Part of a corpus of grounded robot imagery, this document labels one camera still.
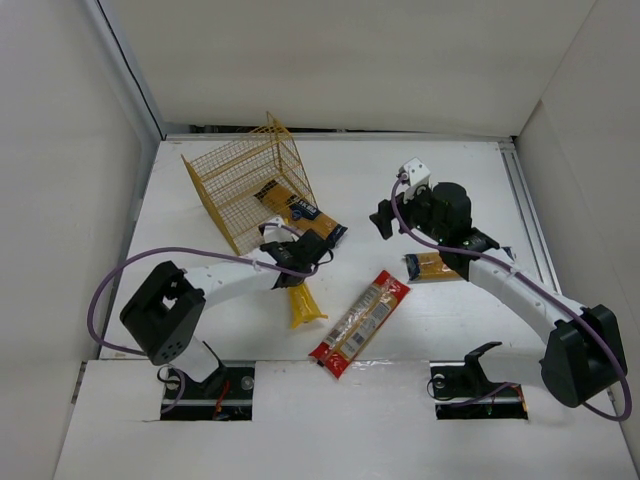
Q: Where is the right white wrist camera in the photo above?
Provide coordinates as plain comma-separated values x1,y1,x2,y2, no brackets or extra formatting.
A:
398,157,431,203

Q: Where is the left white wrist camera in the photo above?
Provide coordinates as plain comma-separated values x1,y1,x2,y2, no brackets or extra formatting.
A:
258,215,286,233

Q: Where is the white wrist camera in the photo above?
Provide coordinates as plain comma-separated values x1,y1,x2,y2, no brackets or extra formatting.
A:
258,215,286,233
398,157,431,203

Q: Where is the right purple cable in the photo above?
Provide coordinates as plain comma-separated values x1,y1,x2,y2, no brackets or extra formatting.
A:
391,172,632,421

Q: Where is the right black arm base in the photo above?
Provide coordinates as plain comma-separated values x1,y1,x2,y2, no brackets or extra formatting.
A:
427,361,528,420

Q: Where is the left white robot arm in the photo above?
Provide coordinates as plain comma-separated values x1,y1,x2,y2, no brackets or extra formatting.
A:
120,217,336,398

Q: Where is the blue patterned spaghetti bag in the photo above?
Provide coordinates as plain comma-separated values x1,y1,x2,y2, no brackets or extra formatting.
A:
403,244,516,284

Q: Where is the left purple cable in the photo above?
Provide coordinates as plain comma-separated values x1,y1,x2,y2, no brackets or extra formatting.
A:
87,222,321,421

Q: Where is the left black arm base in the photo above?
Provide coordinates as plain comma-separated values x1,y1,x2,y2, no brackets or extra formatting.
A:
156,361,256,422

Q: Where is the purple cable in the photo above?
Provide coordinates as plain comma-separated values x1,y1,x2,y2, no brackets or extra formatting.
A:
391,172,632,421
87,222,321,421

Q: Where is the aluminium rail right side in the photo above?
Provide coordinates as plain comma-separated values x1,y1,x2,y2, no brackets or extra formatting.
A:
498,138,562,294

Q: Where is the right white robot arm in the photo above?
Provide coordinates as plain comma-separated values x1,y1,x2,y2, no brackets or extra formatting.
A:
369,182,632,409

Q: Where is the yellow spaghetti bag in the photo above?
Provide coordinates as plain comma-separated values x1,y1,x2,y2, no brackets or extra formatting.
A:
288,283,328,329

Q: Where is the yellow wire mesh shelf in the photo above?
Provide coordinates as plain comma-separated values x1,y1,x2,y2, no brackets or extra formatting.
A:
182,113,317,255

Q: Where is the red white spaghetti bag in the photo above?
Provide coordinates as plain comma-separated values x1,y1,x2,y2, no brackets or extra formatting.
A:
309,270,410,379

